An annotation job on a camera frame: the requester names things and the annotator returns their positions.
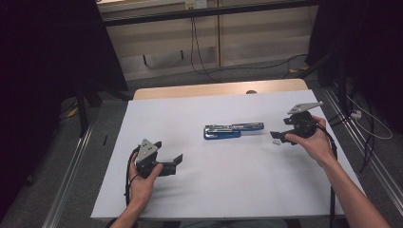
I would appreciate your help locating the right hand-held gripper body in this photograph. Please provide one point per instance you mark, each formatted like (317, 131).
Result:
(304, 125)

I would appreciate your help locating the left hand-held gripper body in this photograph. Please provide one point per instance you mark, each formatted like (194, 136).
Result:
(145, 155)

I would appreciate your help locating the silver staple strip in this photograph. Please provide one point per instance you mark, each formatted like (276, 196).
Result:
(276, 142)

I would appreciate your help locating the blue stapler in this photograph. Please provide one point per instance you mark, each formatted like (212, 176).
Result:
(220, 134)

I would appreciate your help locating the person's right hand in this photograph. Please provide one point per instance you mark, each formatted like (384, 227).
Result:
(318, 145)

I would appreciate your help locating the person's left hand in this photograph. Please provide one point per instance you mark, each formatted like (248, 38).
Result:
(142, 190)

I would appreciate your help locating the small black floor object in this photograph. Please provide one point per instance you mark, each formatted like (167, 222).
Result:
(105, 140)

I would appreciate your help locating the white power strip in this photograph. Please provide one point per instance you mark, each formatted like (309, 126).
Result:
(356, 114)

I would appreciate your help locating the black stand leg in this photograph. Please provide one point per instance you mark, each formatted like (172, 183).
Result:
(83, 110)

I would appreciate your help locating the beige low cabinet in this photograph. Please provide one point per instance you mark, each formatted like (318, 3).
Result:
(253, 41)

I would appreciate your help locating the black curtain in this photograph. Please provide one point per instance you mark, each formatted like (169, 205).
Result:
(38, 79)
(364, 47)

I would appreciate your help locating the black metal bar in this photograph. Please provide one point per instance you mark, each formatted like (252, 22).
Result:
(202, 12)

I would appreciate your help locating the white wall socket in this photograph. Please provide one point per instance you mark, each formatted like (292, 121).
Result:
(196, 4)

